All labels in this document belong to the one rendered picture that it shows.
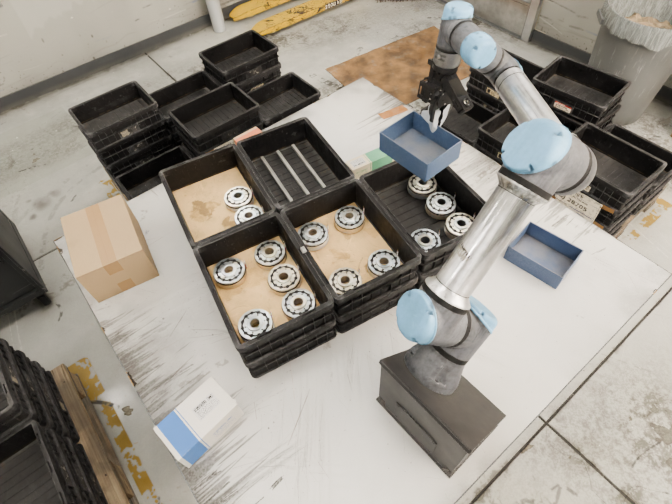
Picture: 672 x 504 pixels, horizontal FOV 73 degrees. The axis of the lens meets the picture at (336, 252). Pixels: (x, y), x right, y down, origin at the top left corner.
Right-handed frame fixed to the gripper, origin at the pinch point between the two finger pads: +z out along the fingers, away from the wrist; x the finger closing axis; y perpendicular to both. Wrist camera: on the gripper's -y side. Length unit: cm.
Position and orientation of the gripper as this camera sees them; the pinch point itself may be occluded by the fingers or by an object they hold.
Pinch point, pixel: (436, 129)
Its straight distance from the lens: 147.9
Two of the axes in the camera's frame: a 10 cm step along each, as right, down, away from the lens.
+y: -6.1, -6.1, 5.0
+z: -0.4, 6.5, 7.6
